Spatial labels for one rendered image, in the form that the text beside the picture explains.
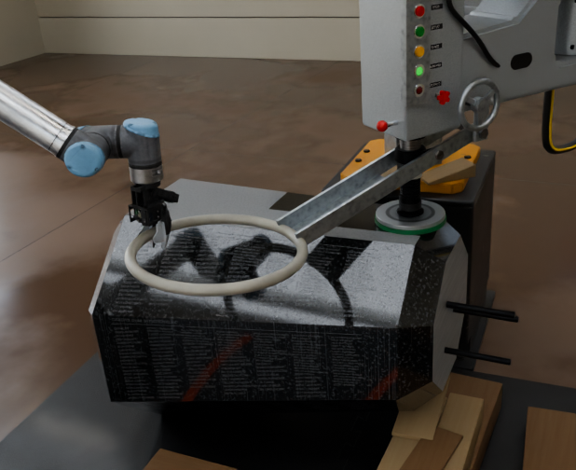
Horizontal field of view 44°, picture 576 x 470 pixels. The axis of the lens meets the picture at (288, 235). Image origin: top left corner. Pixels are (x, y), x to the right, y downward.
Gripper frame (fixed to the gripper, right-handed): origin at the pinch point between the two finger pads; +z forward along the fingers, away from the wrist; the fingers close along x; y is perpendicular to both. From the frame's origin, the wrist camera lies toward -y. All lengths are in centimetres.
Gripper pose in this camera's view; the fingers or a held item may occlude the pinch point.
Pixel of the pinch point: (159, 243)
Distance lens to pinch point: 212.6
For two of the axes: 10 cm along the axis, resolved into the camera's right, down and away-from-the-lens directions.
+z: 0.3, 9.2, 4.0
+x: 8.5, 1.9, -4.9
